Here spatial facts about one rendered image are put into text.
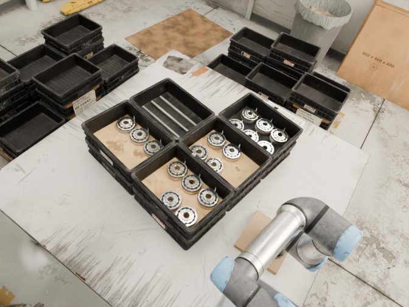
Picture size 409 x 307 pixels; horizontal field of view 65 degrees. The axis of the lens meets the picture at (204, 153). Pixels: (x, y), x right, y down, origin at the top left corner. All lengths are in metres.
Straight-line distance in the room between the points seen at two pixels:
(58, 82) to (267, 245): 2.14
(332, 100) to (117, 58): 1.87
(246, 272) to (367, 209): 2.25
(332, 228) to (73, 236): 1.15
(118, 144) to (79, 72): 1.12
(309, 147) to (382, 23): 2.10
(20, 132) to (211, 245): 1.70
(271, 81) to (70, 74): 1.69
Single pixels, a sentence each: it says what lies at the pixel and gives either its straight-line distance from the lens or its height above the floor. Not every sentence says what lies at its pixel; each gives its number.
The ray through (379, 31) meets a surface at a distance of 3.96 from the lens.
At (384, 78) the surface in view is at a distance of 4.06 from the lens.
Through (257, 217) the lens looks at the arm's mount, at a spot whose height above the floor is 0.73.
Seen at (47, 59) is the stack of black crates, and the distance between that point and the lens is 3.11.
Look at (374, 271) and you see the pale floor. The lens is 2.76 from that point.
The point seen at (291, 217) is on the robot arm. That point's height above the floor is 1.36.
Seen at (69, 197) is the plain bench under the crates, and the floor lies 0.70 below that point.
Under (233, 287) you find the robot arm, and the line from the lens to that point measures 0.81.
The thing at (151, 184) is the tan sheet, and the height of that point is 0.83.
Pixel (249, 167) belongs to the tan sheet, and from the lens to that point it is 1.73.
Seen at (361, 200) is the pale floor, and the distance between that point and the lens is 3.01.
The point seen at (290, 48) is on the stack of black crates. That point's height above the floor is 0.50.
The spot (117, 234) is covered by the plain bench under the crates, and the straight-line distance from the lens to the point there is 1.64.
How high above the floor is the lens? 2.19
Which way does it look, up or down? 52 degrees down
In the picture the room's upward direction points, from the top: 11 degrees clockwise
